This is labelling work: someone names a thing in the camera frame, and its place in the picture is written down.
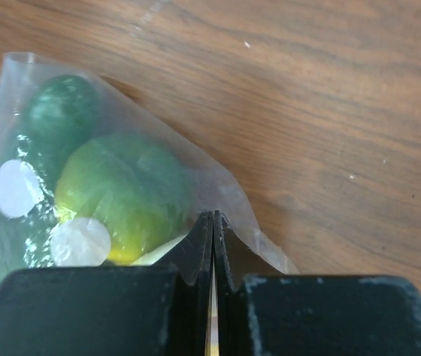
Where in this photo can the clear zip top bag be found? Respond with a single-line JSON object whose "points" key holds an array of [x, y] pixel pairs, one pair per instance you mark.
{"points": [[212, 185]]}

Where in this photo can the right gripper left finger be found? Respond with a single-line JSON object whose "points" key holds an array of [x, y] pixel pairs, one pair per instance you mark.
{"points": [[162, 309]]}

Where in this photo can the dark green fake cucumber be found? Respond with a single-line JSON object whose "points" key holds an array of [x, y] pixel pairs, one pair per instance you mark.
{"points": [[60, 116]]}

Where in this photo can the green fake vegetable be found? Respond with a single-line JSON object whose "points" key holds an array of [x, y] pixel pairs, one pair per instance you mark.
{"points": [[119, 197]]}

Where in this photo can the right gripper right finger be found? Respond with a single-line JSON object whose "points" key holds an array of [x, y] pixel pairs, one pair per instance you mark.
{"points": [[262, 311]]}

